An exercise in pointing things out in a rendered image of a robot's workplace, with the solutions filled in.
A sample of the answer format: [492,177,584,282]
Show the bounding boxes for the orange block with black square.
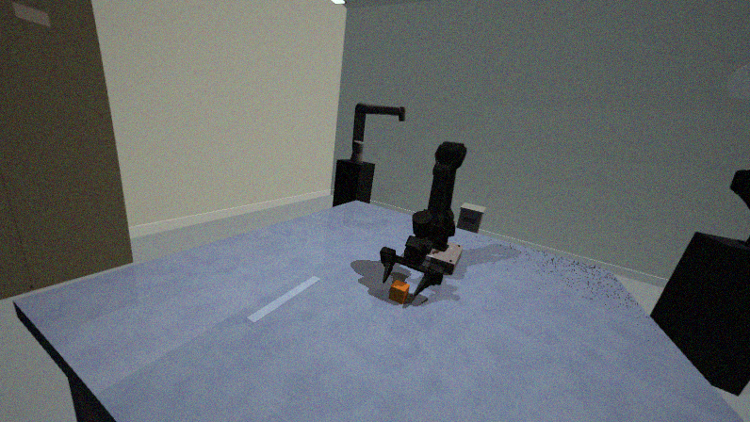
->
[389,280,410,304]

